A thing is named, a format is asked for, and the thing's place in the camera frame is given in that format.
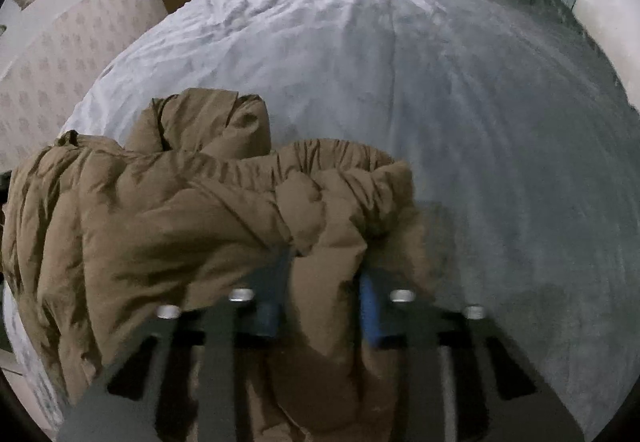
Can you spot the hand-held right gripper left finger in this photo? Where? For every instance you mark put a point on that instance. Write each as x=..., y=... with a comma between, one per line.
x=272, y=307

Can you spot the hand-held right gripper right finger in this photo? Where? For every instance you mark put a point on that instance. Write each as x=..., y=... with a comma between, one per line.
x=371, y=312

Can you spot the brown puffer jacket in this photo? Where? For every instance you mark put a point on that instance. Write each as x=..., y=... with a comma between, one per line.
x=175, y=212

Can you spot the grey-blue fleece blanket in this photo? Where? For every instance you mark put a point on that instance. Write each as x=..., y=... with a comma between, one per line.
x=425, y=97

